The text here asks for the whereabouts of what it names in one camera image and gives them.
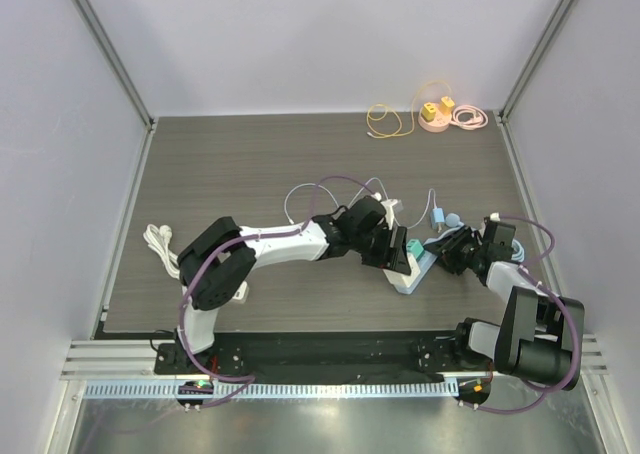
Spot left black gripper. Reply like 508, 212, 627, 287
350, 221, 410, 272

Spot white cube socket adapter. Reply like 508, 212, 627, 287
383, 254, 419, 288

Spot teal plug adapter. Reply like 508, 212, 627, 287
406, 239, 424, 260

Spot blue USB charger plug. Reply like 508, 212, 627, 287
430, 207, 445, 232

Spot light blue charging cable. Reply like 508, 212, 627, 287
283, 176, 439, 230

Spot white USB power strip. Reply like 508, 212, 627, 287
231, 282, 249, 304

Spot light blue power strip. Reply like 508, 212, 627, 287
384, 251, 437, 295

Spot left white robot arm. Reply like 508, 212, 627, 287
177, 195, 418, 374

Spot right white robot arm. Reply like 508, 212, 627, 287
425, 215, 585, 393

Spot pink round power socket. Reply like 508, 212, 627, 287
418, 112, 451, 133

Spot yellow charger plug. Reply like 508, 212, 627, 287
420, 102, 438, 122

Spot orange charger plug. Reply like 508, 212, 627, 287
439, 96, 455, 116

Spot light blue strip cord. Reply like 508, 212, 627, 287
434, 212, 526, 264

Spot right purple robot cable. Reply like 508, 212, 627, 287
457, 214, 584, 414

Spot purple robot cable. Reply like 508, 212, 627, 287
457, 214, 584, 414
177, 174, 381, 408

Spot yellow charging cable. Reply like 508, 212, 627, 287
365, 79, 455, 139

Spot pink coiled cord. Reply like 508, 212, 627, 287
448, 104, 489, 131

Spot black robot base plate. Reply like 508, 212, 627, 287
154, 330, 495, 403

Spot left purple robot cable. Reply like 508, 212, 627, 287
177, 174, 381, 408

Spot white slotted cable duct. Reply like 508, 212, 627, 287
84, 378, 459, 401

